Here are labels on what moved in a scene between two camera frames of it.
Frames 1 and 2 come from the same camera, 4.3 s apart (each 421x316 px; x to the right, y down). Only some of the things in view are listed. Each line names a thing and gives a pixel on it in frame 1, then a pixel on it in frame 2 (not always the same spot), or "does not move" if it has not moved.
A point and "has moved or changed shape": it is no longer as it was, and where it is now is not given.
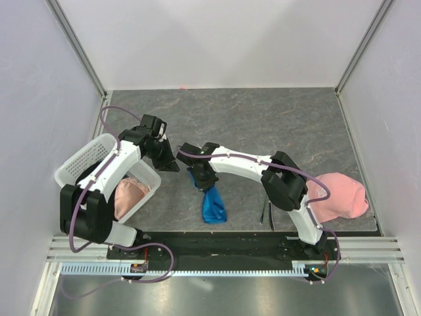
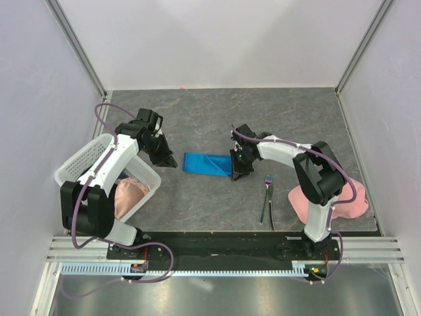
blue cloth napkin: x=213 y=209 has moved or changed shape
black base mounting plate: x=227 y=246 does not move
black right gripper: x=204 y=184 to x=238 y=172
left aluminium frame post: x=76 y=45 does not move
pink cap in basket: x=128 y=192 does not move
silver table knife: x=272 y=222 does not move
